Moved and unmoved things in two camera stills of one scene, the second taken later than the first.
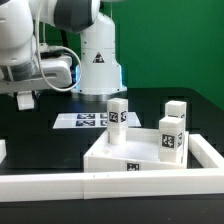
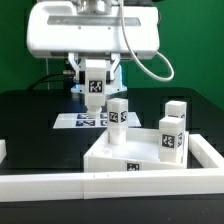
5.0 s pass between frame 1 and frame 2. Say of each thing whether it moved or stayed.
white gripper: moved
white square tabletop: stayed
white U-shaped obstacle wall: stayed
